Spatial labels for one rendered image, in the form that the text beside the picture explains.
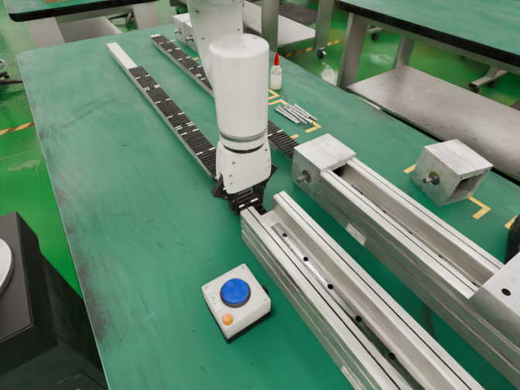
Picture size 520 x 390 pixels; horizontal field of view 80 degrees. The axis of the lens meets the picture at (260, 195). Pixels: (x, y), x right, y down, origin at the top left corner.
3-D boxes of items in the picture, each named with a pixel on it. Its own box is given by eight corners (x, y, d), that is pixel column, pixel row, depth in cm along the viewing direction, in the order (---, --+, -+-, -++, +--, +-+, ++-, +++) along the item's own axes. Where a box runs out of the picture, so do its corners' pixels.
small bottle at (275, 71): (276, 83, 109) (277, 49, 101) (283, 87, 107) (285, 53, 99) (268, 87, 108) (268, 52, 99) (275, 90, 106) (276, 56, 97)
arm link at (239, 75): (210, 113, 54) (224, 141, 48) (200, 32, 45) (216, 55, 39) (256, 104, 56) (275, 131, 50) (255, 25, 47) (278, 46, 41)
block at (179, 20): (172, 39, 141) (167, 16, 134) (194, 35, 145) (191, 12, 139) (180, 46, 135) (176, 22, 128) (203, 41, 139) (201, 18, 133)
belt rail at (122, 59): (108, 51, 131) (106, 44, 129) (118, 49, 132) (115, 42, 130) (210, 178, 74) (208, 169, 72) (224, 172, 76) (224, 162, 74)
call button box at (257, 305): (205, 303, 52) (200, 285, 48) (253, 275, 56) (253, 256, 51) (227, 345, 47) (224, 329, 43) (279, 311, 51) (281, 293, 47)
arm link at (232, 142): (252, 105, 56) (253, 120, 58) (209, 119, 53) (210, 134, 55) (279, 126, 51) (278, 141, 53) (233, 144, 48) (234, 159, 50)
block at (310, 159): (282, 183, 73) (285, 151, 66) (322, 165, 78) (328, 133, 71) (306, 206, 68) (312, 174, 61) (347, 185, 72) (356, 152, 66)
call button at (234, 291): (217, 291, 48) (217, 285, 46) (240, 278, 49) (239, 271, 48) (230, 313, 45) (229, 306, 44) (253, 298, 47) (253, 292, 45)
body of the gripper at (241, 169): (256, 115, 57) (256, 162, 65) (206, 132, 53) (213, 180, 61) (279, 135, 53) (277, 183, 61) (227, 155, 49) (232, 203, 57)
